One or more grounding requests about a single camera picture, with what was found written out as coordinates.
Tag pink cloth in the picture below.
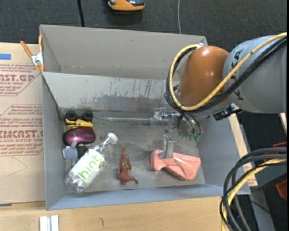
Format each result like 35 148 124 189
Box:
150 149 202 181

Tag brown toy monkey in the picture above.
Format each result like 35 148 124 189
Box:
117 142 139 186

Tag grey metal bin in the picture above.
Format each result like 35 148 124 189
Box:
39 24 251 211

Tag clear plastic bottle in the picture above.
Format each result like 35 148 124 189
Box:
64 132 118 194

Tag small black block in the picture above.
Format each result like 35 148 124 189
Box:
77 145 89 157

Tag purple computer mouse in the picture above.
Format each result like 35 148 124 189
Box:
62 126 96 146

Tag yellow toy car black wheels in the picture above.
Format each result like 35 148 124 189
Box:
64 109 94 129

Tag pale blue small block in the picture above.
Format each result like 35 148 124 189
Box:
62 140 79 160

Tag brown cardboard board red print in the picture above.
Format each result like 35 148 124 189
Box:
0 41 47 208

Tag black cylinder on white bracket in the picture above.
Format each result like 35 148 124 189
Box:
212 104 243 121

